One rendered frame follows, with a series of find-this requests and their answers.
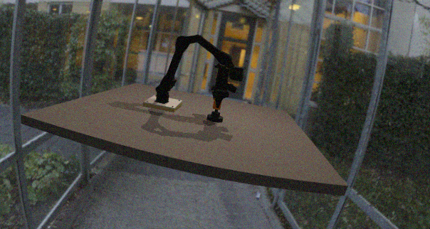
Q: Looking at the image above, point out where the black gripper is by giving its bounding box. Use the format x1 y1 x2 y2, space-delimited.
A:
211 76 229 108

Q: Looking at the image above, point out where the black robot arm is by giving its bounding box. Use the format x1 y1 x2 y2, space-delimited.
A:
155 35 243 104

